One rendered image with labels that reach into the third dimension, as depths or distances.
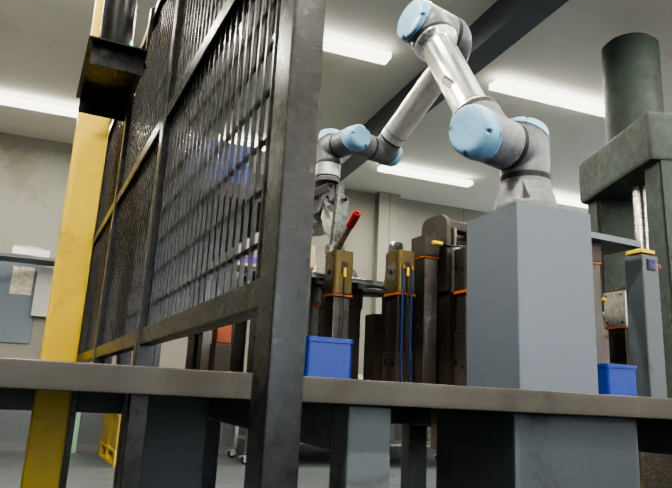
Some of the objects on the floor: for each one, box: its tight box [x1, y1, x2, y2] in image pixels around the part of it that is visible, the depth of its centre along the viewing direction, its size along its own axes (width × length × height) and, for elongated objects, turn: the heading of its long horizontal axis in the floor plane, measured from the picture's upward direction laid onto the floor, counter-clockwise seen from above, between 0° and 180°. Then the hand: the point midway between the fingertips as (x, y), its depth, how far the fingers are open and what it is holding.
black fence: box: [59, 0, 327, 488], centre depth 135 cm, size 14×197×155 cm, turn 37°
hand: (316, 241), depth 193 cm, fingers open, 14 cm apart
